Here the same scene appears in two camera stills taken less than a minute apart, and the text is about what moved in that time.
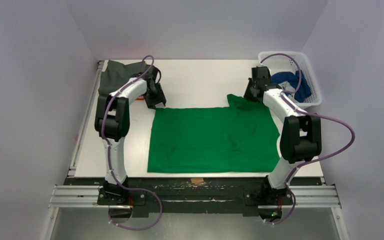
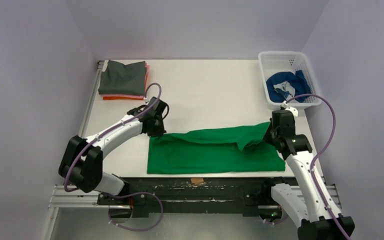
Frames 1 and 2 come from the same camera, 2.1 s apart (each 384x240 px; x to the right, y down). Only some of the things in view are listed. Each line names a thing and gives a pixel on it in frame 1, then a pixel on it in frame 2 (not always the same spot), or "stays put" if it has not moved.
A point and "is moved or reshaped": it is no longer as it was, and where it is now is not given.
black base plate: x=185 y=198 stays put
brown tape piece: x=195 y=180 stays put
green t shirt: x=242 y=137 is moved or reshaped
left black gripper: x=159 y=99 -> x=158 y=132
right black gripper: x=253 y=90 -> x=272 y=133
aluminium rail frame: x=64 y=196 stays put
